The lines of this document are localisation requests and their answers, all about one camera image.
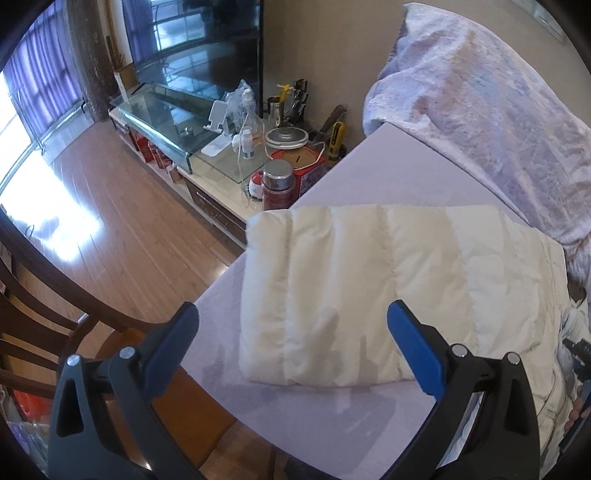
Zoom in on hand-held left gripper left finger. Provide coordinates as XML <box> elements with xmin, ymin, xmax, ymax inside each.
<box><xmin>46</xmin><ymin>302</ymin><xmax>200</xmax><ymax>480</ymax></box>

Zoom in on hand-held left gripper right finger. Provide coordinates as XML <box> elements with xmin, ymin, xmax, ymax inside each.
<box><xmin>387</xmin><ymin>300</ymin><xmax>541</xmax><ymax>480</ymax></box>

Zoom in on white puffer jacket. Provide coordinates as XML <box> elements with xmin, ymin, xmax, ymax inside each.
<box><xmin>238</xmin><ymin>203</ymin><xmax>578</xmax><ymax>480</ymax></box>

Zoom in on person's right hand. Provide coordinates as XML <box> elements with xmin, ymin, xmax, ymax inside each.
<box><xmin>566</xmin><ymin>394</ymin><xmax>588</xmax><ymax>437</ymax></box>

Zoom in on low television cabinet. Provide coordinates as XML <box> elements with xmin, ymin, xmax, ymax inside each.
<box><xmin>108</xmin><ymin>111</ymin><xmax>262</xmax><ymax>259</ymax></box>

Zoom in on dark wooden chair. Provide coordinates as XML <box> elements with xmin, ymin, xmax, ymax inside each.
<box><xmin>0</xmin><ymin>205</ymin><xmax>241</xmax><ymax>480</ymax></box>

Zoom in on plastic bags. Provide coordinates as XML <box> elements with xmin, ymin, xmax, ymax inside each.
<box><xmin>0</xmin><ymin>385</ymin><xmax>54</xmax><ymax>480</ymax></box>

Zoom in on red thermos flask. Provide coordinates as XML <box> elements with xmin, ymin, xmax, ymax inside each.
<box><xmin>261</xmin><ymin>160</ymin><xmax>295</xmax><ymax>211</ymax></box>

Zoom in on red boxes in cabinet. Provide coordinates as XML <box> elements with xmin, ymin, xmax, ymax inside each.
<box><xmin>133</xmin><ymin>130</ymin><xmax>182</xmax><ymax>184</ymax></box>

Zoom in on white bottle with green label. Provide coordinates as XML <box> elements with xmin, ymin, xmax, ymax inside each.
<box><xmin>239</xmin><ymin>128</ymin><xmax>256</xmax><ymax>162</ymax></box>

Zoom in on red tin can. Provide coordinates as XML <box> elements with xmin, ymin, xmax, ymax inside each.
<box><xmin>270</xmin><ymin>147</ymin><xmax>329</xmax><ymax>198</ymax></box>

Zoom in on white phone stand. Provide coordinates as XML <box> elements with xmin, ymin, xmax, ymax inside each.
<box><xmin>201</xmin><ymin>100</ymin><xmax>232</xmax><ymax>156</ymax></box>

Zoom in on white round lidded container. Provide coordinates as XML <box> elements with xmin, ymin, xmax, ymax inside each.
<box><xmin>264</xmin><ymin>126</ymin><xmax>310</xmax><ymax>150</ymax></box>

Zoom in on glass television riser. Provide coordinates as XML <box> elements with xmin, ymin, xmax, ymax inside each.
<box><xmin>109</xmin><ymin>82</ymin><xmax>269</xmax><ymax>184</ymax></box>

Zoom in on metal cup with utensils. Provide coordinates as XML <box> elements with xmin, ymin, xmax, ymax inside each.
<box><xmin>267</xmin><ymin>84</ymin><xmax>293</xmax><ymax>128</ymax></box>

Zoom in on knife block with knives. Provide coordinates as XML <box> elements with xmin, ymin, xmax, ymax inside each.
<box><xmin>287</xmin><ymin>79</ymin><xmax>315</xmax><ymax>131</ymax></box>

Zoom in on lavender patterned quilt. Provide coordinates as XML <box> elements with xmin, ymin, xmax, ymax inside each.
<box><xmin>362</xmin><ymin>2</ymin><xmax>591</xmax><ymax>296</ymax></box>

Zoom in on brown column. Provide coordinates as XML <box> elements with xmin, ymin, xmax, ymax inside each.
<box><xmin>68</xmin><ymin>0</ymin><xmax>122</xmax><ymax>124</ymax></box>

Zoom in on flat screen television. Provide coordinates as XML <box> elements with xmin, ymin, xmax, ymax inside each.
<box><xmin>124</xmin><ymin>0</ymin><xmax>265</xmax><ymax>120</ymax></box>

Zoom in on purple curtain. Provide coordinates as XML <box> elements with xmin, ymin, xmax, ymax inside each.
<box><xmin>1</xmin><ymin>8</ymin><xmax>89</xmax><ymax>141</ymax></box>

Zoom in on yellow handled tool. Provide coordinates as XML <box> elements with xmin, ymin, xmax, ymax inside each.
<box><xmin>326</xmin><ymin>120</ymin><xmax>347</xmax><ymax>161</ymax></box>

